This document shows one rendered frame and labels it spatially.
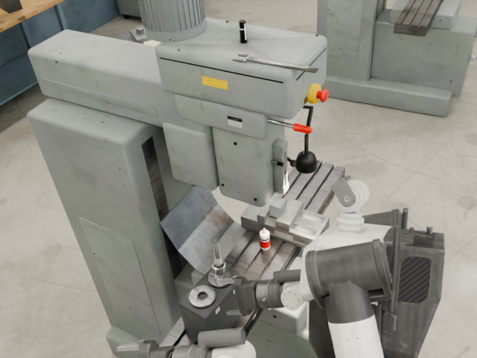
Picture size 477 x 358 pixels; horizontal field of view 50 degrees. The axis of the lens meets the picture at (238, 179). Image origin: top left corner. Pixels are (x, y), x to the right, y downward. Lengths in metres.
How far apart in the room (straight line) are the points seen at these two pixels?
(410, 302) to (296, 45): 0.78
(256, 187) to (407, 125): 3.05
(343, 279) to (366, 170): 3.14
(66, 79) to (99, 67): 0.20
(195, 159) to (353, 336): 0.97
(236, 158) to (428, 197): 2.42
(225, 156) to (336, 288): 0.84
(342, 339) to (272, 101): 0.72
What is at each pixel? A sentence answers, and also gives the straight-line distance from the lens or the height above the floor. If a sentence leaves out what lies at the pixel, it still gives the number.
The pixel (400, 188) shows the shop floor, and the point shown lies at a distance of 3.96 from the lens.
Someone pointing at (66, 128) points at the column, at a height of 1.55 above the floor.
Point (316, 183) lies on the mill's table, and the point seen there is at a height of 0.96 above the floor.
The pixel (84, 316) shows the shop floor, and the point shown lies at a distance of 3.35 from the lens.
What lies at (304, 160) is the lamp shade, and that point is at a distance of 1.70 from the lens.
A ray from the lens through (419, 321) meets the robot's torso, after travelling 1.17.
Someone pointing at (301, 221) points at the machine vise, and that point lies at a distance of 2.16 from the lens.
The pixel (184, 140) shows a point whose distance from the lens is 1.76.
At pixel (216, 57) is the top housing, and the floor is 1.89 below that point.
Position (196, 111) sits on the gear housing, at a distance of 1.65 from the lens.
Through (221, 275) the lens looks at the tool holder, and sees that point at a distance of 1.77.
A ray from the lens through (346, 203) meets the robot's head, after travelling 1.16.
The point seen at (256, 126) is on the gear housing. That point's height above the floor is 1.68.
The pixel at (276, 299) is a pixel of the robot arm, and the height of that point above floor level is 1.29.
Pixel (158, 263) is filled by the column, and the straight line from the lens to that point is 2.21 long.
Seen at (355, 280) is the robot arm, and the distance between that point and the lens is 0.99.
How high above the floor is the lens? 2.54
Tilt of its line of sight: 39 degrees down
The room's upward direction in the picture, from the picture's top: 6 degrees counter-clockwise
